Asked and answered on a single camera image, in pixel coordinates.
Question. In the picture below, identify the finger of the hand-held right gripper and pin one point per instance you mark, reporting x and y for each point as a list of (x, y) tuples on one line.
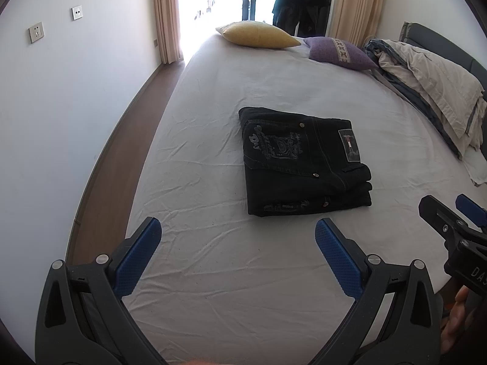
[(441, 215), (471, 209)]

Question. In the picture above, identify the beige curtain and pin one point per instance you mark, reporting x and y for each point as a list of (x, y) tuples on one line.
[(167, 15), (357, 3)]

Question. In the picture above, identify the dark grey headboard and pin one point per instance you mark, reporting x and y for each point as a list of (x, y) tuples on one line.
[(437, 32)]

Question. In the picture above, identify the dark clothing on rack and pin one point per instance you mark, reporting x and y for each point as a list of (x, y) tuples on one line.
[(293, 7)]

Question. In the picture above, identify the bed with white sheet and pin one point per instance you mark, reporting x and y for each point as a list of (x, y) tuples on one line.
[(228, 311)]

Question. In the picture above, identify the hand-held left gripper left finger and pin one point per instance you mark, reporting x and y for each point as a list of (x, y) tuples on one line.
[(139, 258)]

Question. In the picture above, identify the white wall socket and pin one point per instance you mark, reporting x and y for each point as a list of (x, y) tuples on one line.
[(37, 32), (77, 13)]

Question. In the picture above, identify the yellow pillow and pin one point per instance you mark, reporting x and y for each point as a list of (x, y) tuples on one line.
[(255, 34)]

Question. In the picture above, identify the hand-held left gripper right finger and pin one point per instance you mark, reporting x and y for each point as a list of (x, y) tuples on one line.
[(338, 258)]

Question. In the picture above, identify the black denim pants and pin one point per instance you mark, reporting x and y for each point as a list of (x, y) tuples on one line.
[(289, 175)]

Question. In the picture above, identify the beige and grey duvet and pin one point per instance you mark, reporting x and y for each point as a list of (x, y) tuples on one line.
[(430, 76)]

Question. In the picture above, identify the purple pillow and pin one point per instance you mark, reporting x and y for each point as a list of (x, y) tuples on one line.
[(334, 51)]

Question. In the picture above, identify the white pillow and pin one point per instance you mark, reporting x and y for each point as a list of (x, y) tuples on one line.
[(477, 167)]

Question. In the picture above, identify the person's right hand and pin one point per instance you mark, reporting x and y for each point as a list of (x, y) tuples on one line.
[(458, 311)]

